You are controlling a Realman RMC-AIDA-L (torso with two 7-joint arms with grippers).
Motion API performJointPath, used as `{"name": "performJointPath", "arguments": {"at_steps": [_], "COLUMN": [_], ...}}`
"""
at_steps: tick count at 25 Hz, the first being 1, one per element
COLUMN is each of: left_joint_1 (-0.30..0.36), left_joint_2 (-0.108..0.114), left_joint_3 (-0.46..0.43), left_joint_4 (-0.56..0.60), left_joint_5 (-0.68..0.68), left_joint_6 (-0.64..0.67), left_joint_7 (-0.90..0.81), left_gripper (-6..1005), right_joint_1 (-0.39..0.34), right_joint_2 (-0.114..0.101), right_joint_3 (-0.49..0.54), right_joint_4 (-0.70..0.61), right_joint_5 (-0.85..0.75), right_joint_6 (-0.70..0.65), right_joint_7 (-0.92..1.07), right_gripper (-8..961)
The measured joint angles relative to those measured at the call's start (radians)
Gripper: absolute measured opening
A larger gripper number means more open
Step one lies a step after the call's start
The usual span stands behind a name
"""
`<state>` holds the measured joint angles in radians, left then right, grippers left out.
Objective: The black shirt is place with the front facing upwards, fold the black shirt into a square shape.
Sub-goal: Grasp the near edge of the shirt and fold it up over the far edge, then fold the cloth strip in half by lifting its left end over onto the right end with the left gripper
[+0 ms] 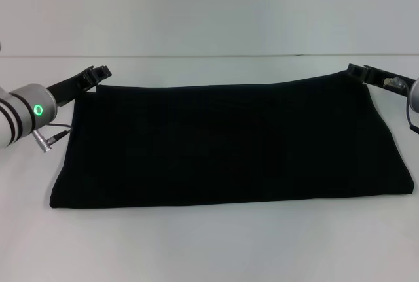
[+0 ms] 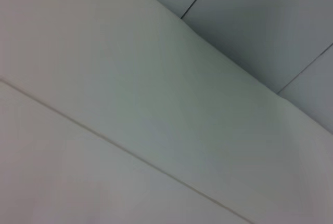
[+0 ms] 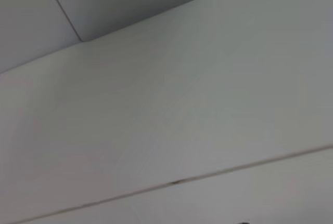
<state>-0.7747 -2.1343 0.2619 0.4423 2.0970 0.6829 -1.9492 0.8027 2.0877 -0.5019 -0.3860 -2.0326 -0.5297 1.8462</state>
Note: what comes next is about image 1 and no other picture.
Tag right gripper cable with plug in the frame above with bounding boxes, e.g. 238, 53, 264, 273
382, 77, 419, 132

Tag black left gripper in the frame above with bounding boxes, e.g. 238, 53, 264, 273
45, 64, 113, 107

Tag black t-shirt with FREE print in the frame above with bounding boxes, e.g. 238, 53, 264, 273
48, 69, 417, 211

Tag gripper cable with plug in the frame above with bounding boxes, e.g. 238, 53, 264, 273
31, 123, 73, 154
382, 77, 419, 132

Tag left gripper cable with plug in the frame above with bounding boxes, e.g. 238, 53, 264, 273
31, 123, 73, 154

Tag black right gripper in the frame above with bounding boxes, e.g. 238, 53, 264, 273
346, 63, 419, 96

